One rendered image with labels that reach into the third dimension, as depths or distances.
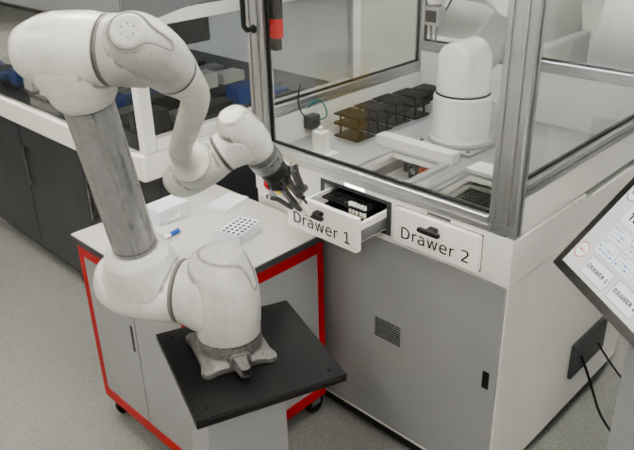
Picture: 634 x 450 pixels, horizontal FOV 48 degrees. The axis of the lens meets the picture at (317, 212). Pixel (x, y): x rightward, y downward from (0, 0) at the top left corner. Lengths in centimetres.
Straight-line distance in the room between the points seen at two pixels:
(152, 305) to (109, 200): 28
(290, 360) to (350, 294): 73
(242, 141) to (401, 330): 87
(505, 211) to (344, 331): 85
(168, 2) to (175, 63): 130
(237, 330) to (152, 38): 70
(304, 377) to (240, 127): 61
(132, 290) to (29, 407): 142
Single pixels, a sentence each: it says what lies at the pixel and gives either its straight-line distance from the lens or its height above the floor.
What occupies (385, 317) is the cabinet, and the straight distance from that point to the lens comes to 232.
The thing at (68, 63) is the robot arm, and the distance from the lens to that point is 134.
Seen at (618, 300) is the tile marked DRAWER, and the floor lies 100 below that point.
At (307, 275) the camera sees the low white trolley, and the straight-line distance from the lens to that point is 233.
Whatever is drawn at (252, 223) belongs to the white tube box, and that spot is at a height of 80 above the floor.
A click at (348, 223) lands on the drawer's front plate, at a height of 91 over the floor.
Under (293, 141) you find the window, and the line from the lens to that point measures 235.
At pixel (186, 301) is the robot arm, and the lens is 162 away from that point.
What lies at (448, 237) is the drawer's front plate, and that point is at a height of 90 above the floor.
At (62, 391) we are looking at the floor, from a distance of 303.
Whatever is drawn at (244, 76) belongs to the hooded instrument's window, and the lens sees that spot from 288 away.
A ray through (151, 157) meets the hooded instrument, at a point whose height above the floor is 90.
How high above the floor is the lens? 182
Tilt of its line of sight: 26 degrees down
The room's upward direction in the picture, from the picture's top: 1 degrees counter-clockwise
